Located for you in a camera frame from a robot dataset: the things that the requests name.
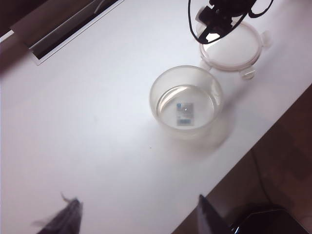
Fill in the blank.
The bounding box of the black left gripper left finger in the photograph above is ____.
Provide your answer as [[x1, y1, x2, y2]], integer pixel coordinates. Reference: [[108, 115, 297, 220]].
[[31, 192, 84, 234]]

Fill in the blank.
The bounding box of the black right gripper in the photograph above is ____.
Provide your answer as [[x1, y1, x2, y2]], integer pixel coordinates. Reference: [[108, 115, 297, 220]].
[[196, 0, 246, 34]]

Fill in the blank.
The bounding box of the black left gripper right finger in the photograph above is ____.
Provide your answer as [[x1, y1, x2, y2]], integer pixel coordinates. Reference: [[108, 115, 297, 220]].
[[198, 194, 235, 234]]

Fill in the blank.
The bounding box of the round transparent clip lid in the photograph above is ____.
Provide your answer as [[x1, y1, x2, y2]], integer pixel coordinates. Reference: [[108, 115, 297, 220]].
[[196, 20, 272, 81]]

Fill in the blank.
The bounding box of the round transparent plastic box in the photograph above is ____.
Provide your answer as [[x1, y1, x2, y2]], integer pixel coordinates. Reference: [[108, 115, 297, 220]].
[[149, 65, 224, 140]]

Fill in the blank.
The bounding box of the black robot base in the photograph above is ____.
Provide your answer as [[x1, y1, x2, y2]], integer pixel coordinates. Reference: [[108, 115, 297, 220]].
[[228, 206, 303, 234]]

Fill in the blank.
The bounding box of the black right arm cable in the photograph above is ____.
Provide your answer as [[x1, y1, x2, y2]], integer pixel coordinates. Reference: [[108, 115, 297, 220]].
[[187, 0, 274, 45]]

